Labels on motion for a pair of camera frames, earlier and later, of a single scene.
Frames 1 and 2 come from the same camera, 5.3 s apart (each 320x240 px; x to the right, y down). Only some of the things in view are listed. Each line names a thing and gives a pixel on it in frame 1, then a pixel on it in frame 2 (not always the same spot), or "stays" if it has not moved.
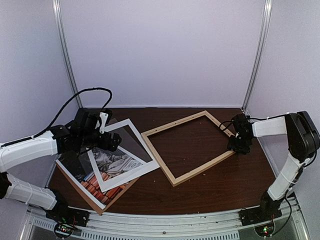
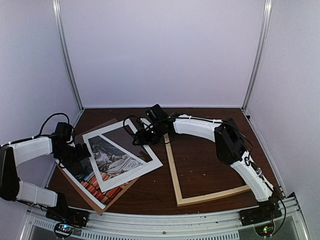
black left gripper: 114,144 → 80,155
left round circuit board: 63,230 stays
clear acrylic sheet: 130,150 stays
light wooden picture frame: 161,166 → 181,201
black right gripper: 231,145 → 143,138
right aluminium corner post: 262,44 stays
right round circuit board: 266,230 stays
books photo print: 80,167 stays
